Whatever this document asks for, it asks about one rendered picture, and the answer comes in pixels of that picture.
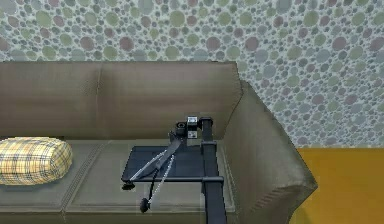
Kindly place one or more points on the black laptop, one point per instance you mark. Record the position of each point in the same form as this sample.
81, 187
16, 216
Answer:
186, 165

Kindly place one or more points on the yellow plaid pillow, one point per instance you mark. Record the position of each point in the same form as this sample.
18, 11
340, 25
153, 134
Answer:
31, 160

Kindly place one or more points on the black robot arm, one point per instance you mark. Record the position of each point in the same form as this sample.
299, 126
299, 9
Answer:
210, 166

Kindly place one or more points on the olive brown sofa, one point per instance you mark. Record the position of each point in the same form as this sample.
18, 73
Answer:
133, 110

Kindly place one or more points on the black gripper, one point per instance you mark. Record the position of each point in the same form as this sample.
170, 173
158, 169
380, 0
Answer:
176, 141

